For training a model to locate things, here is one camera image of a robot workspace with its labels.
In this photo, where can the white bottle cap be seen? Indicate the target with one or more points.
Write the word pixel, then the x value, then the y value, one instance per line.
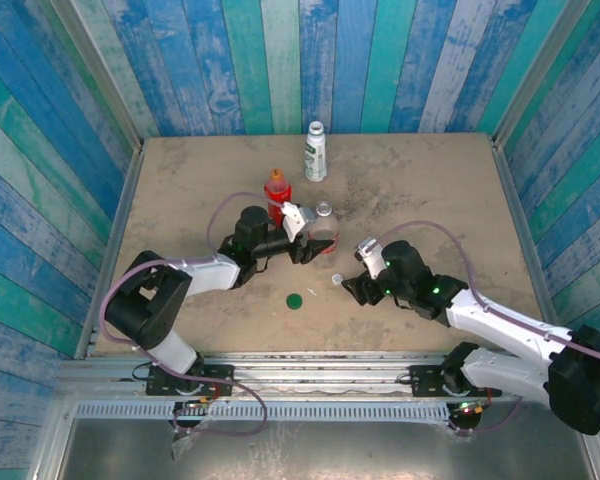
pixel 336 279

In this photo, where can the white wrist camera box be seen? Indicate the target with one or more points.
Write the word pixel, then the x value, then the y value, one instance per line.
pixel 297 220
pixel 371 257

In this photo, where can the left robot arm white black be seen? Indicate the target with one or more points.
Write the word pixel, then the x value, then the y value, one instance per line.
pixel 145 310

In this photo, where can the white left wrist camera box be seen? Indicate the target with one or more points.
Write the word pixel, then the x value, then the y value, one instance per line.
pixel 297 220

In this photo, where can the clear cola bottle red label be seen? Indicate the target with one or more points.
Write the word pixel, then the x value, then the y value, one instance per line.
pixel 325 227

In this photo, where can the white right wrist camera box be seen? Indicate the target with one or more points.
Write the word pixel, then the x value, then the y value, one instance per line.
pixel 371 257

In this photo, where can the green bottle cap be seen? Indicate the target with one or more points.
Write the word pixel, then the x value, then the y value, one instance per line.
pixel 294 301

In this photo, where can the aluminium corner post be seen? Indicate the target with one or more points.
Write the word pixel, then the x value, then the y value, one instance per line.
pixel 105 85
pixel 539 75

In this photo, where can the steel sheet panel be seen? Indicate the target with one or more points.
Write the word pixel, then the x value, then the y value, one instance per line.
pixel 330 455

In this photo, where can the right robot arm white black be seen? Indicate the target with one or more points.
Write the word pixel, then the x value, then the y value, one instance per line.
pixel 580 380

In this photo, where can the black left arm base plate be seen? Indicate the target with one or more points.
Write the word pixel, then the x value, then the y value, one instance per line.
pixel 215 382

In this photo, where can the red label tea bottle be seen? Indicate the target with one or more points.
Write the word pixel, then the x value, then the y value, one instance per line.
pixel 277 197

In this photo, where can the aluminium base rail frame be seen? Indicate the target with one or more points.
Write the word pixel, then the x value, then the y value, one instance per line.
pixel 320 372

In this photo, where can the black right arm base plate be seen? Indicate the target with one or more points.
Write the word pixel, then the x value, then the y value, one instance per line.
pixel 427 382

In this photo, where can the small circuit board with LEDs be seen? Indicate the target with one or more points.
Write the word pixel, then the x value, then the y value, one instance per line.
pixel 467 409
pixel 200 402

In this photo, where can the white milk bottle green label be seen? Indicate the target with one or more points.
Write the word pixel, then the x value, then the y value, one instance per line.
pixel 315 155

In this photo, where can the aluminium table side rail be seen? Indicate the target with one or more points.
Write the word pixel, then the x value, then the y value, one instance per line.
pixel 510 190
pixel 125 210

